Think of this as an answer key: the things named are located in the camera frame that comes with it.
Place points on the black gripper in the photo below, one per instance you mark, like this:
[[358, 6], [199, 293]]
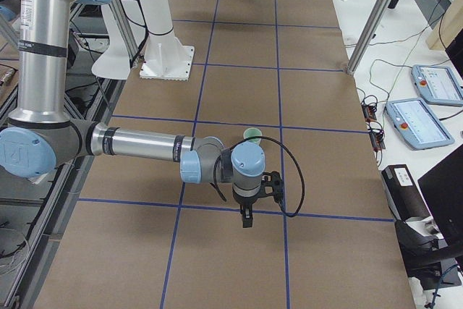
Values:
[[245, 201]]

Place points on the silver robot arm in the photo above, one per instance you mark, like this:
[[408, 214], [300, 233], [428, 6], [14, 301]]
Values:
[[40, 136]]

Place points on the green plastic cup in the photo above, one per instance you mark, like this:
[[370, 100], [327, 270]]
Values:
[[253, 135]]

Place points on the small circuit board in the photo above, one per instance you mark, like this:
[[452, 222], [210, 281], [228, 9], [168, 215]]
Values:
[[376, 139], [369, 111]]

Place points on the black box with label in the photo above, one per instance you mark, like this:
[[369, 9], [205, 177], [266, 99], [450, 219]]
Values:
[[404, 198]]

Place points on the near teach pendant tablet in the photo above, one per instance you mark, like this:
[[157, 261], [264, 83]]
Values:
[[417, 124]]

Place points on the teach pendant tablet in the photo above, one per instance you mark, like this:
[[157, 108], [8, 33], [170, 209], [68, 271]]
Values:
[[437, 85], [417, 124]]

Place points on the black monitor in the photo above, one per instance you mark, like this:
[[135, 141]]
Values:
[[441, 188]]

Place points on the far teach pendant tablet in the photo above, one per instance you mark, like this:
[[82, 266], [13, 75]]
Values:
[[437, 85]]

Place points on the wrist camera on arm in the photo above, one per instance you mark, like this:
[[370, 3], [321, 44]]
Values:
[[272, 185]]

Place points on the white pedestal mount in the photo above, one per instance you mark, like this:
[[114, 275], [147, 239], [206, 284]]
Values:
[[164, 57]]

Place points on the aluminium frame post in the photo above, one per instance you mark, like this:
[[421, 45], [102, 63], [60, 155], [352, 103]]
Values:
[[367, 34]]

